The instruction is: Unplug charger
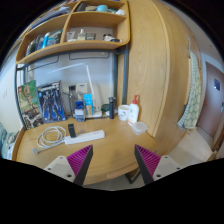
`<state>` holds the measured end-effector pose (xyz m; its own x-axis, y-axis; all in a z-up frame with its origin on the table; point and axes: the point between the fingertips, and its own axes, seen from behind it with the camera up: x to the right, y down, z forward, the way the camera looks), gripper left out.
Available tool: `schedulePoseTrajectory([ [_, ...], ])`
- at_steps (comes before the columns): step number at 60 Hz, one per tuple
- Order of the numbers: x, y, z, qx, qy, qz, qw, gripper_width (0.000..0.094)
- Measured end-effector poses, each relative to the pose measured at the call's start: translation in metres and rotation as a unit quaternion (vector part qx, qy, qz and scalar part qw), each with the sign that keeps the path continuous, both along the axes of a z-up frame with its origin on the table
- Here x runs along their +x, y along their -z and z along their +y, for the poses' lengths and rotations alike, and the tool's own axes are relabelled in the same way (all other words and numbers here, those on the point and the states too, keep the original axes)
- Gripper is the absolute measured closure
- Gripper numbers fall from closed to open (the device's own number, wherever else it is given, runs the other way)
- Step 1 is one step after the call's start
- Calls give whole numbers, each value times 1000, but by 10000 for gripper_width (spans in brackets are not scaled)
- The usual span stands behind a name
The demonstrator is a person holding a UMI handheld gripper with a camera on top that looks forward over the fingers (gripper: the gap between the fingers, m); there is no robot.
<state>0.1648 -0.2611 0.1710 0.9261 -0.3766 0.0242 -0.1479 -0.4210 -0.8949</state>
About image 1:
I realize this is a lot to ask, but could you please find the dark glass bottle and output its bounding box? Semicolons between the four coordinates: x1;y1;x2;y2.
69;85;76;118

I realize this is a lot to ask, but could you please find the clear plastic container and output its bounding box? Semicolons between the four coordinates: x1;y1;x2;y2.
132;121;148;135

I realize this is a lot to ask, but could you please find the wooden wardrobe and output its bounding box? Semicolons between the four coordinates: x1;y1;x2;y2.
117;0;199;155

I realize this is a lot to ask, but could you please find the small blue box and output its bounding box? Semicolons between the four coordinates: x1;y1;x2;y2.
75;100;85;121

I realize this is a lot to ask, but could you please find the white lotion pump bottle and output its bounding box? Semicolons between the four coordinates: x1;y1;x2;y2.
128;95;139;125

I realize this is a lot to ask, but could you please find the black charger plug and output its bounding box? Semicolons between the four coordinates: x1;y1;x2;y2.
68;124;76;138

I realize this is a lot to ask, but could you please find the blue robot model box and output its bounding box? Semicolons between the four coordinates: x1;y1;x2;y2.
37;81;66;123

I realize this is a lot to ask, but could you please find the white power strip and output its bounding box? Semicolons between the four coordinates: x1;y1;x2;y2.
64;130;105;145

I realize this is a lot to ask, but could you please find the brown door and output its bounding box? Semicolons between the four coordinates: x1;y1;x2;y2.
199;63;224;137

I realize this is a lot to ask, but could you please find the wooden wall shelf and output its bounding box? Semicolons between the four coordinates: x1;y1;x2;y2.
15;0;130;64

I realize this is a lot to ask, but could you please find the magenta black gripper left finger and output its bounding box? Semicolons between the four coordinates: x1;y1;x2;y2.
67;145;93;186

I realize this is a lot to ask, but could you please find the green Lego box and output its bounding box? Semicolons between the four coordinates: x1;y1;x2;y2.
18;80;44;129

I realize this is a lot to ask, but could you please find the white mug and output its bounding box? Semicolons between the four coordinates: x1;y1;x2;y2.
118;105;129;121

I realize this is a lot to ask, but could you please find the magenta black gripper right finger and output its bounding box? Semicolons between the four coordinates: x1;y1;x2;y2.
134;145;161;184

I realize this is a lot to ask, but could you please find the black cylindrical bottle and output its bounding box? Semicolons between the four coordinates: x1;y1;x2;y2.
108;97;116;119

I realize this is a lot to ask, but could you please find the white desk lamp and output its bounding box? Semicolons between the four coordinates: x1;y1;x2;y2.
50;63;102;119

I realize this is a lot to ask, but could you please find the green patterned towel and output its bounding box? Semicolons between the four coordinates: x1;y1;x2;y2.
177;52;201;129

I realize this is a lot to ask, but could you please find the white coiled cable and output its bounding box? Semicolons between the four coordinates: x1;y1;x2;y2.
32;125;68;155

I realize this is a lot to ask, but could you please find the light blue carton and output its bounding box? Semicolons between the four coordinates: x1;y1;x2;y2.
84;94;93;115

